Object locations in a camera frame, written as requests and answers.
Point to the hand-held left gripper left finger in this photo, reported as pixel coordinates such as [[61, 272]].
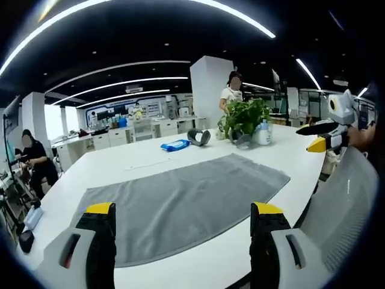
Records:
[[81, 247]]

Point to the blue wet wipes pack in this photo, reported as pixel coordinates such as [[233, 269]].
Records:
[[176, 145]]

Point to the person's right hand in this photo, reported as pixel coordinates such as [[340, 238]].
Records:
[[361, 135]]

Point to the white table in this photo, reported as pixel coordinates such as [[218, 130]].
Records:
[[186, 271]]

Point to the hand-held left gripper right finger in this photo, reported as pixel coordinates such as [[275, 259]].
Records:
[[279, 250]]

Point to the white bottle blue label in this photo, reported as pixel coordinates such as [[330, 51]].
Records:
[[264, 135]]

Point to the grey towel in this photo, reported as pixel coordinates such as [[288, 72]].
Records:
[[180, 198]]

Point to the white square pillar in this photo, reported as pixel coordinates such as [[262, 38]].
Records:
[[210, 87]]

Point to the green potted plant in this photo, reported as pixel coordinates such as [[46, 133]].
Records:
[[245, 116]]

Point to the light blue tissue pack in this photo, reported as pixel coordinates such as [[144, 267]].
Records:
[[33, 216]]

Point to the grey plastic holder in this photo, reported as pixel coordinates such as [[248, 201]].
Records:
[[244, 141]]

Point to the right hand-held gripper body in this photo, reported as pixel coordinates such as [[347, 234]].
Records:
[[343, 111]]

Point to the grey mesh office chair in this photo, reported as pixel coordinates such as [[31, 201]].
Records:
[[340, 207]]

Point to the white counter cabinets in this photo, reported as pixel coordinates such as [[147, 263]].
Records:
[[120, 137]]

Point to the small black case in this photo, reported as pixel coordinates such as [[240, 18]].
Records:
[[26, 241]]

